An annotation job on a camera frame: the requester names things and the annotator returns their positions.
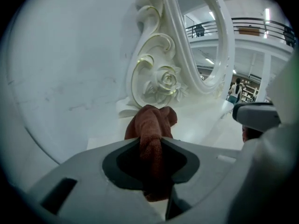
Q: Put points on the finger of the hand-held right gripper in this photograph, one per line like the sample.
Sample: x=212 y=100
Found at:
x=254 y=115

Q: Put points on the black balcony railing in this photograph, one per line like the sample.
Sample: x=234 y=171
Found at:
x=247 y=19

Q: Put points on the oval mirror ornate white frame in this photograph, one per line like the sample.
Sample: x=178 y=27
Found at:
x=163 y=78

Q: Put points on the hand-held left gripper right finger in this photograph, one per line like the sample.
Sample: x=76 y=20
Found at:
x=210 y=171

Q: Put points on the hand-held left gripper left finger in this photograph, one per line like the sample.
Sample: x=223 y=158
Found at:
x=81 y=171

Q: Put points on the brown cloth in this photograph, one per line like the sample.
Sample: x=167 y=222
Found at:
x=149 y=129

